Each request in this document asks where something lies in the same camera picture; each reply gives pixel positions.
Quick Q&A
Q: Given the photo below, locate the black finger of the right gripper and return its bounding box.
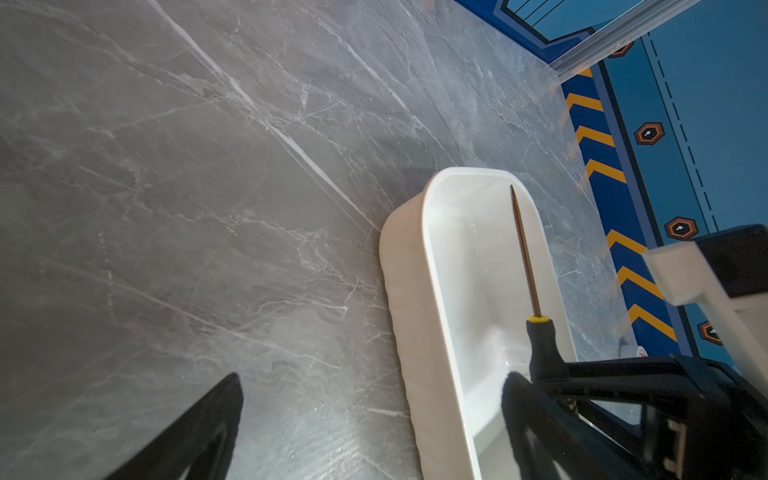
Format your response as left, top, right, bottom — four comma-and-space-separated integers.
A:
539, 357, 696, 411

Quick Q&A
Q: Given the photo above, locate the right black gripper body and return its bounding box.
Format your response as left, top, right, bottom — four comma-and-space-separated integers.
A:
635, 359, 767, 479

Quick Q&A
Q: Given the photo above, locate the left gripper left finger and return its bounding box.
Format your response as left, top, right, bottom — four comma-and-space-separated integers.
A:
108, 373, 244, 479

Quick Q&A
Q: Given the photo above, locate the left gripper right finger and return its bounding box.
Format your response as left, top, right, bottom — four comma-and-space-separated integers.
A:
501, 372, 650, 479

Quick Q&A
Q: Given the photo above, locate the black yellow screwdriver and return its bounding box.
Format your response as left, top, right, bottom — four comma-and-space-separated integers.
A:
510, 186, 568, 382

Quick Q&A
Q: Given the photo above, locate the white plastic bin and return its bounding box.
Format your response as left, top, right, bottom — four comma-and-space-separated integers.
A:
379, 167, 577, 479

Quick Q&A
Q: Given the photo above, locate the right aluminium corner post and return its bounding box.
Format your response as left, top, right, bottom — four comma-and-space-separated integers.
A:
549, 0, 699, 83

